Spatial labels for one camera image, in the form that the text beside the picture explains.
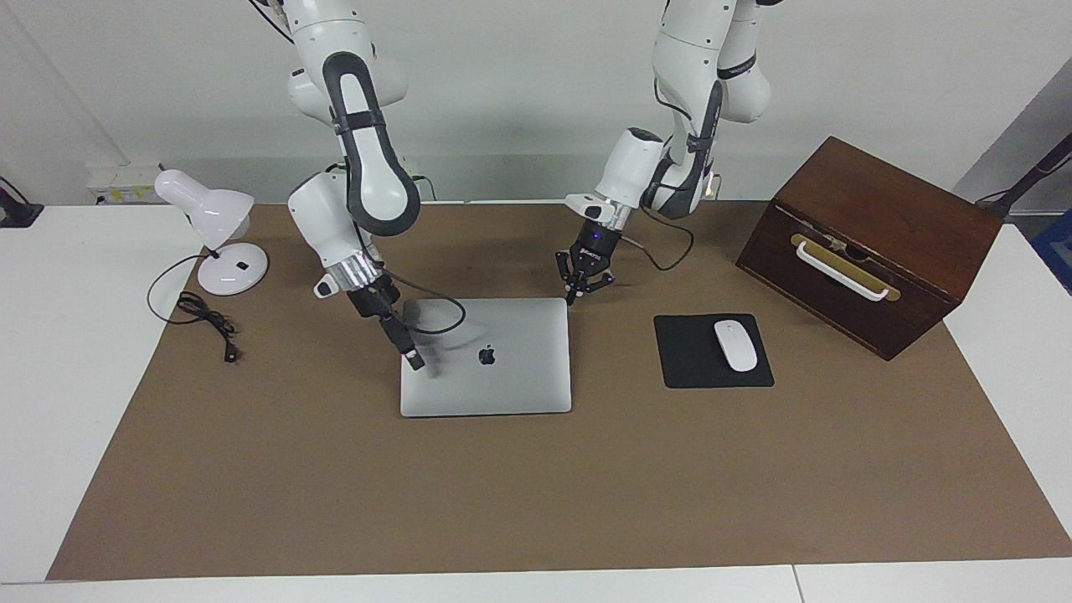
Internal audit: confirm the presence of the silver Apple laptop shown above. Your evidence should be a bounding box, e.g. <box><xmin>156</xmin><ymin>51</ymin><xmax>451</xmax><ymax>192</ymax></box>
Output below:
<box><xmin>399</xmin><ymin>297</ymin><xmax>573</xmax><ymax>418</ymax></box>

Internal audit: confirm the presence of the black mouse pad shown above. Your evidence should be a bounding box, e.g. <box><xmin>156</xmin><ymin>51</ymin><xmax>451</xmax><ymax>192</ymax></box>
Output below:
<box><xmin>653</xmin><ymin>314</ymin><xmax>776</xmax><ymax>390</ymax></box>

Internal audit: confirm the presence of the white computer mouse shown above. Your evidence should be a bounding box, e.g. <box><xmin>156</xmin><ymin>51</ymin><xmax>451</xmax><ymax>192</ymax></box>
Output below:
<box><xmin>714</xmin><ymin>320</ymin><xmax>759</xmax><ymax>373</ymax></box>

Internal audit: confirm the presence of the brown table mat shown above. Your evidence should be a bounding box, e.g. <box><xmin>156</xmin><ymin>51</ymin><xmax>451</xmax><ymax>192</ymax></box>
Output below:
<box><xmin>46</xmin><ymin>199</ymin><xmax>1072</xmax><ymax>581</ymax></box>

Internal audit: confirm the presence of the white desk lamp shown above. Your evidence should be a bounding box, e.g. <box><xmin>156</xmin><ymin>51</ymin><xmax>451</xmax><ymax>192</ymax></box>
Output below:
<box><xmin>154</xmin><ymin>169</ymin><xmax>271</xmax><ymax>297</ymax></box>

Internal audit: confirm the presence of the dark brown wooden box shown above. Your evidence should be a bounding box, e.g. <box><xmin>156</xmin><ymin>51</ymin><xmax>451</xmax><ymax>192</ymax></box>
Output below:
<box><xmin>735</xmin><ymin>137</ymin><xmax>1004</xmax><ymax>362</ymax></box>

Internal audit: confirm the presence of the black table clamp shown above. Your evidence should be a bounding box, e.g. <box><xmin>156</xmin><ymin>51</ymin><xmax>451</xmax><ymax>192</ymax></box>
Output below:
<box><xmin>0</xmin><ymin>178</ymin><xmax>44</xmax><ymax>229</ymax></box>

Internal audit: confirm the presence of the black stand pole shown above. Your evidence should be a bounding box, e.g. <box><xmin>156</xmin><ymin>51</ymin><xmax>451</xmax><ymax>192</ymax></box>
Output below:
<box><xmin>976</xmin><ymin>132</ymin><xmax>1072</xmax><ymax>220</ymax></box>

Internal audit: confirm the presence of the blue crate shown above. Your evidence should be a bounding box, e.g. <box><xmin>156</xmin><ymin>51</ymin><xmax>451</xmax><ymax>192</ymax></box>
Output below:
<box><xmin>1032</xmin><ymin>209</ymin><xmax>1072</xmax><ymax>296</ymax></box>

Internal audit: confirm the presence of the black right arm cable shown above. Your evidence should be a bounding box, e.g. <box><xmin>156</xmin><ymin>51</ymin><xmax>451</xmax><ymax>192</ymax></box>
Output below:
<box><xmin>381</xmin><ymin>268</ymin><xmax>466</xmax><ymax>336</ymax></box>

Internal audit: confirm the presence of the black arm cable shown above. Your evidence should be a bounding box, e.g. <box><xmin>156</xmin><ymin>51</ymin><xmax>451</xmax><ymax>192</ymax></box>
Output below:
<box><xmin>620</xmin><ymin>205</ymin><xmax>696</xmax><ymax>272</ymax></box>
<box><xmin>381</xmin><ymin>268</ymin><xmax>466</xmax><ymax>336</ymax></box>

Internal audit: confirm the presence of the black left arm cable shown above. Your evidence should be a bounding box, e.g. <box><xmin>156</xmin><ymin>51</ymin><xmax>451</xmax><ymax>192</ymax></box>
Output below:
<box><xmin>620</xmin><ymin>205</ymin><xmax>696</xmax><ymax>272</ymax></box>

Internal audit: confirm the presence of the black lamp power cable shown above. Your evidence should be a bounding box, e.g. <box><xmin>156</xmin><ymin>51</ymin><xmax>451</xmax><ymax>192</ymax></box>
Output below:
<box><xmin>147</xmin><ymin>251</ymin><xmax>241</xmax><ymax>364</ymax></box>

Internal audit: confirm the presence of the white box handle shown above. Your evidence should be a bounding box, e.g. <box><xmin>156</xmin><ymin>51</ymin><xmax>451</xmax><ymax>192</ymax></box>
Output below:
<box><xmin>796</xmin><ymin>241</ymin><xmax>890</xmax><ymax>302</ymax></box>

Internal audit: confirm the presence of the white wall power strip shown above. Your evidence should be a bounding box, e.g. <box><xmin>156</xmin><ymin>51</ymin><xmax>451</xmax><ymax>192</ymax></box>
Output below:
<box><xmin>86</xmin><ymin>163</ymin><xmax>164</xmax><ymax>206</ymax></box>

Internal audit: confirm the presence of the brass handle backplate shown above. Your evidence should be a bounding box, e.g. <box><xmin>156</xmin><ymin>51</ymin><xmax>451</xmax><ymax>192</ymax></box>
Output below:
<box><xmin>790</xmin><ymin>234</ymin><xmax>902</xmax><ymax>302</ymax></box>

